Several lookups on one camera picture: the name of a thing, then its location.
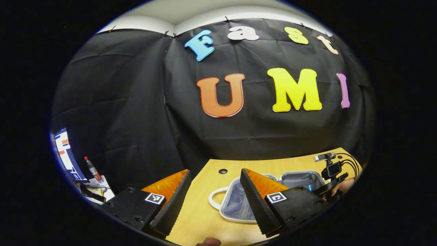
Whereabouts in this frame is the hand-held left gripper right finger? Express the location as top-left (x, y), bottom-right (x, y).
top-left (240, 167), bottom-right (330, 238)

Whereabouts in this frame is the white suitcase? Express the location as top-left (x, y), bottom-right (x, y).
top-left (208, 170), bottom-right (326, 224)

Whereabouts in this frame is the black backdrop cloth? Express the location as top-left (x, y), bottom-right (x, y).
top-left (51, 18), bottom-right (376, 195)

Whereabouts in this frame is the small black device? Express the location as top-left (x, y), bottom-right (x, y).
top-left (80, 184), bottom-right (106, 203)

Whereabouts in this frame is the black camera cable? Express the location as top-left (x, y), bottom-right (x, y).
top-left (336, 153), bottom-right (361, 180)

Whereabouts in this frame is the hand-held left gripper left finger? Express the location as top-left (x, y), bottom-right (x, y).
top-left (101, 169), bottom-right (192, 240)

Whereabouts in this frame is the red capped small bottle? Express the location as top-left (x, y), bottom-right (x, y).
top-left (84, 156), bottom-right (103, 182)

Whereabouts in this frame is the white paper sheet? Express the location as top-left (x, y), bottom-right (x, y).
top-left (84, 176), bottom-right (115, 205)

